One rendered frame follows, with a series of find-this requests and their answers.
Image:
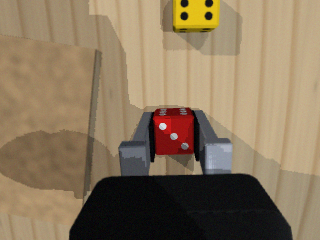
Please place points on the tan square mat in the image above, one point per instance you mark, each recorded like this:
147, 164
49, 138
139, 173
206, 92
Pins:
46, 93

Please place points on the red die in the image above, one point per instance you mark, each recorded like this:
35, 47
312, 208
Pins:
173, 131

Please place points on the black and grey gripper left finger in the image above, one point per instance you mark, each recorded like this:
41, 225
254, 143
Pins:
136, 155

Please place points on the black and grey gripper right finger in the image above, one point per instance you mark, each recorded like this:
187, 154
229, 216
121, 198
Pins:
214, 154

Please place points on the yellow die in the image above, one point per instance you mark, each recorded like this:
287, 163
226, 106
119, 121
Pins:
195, 15

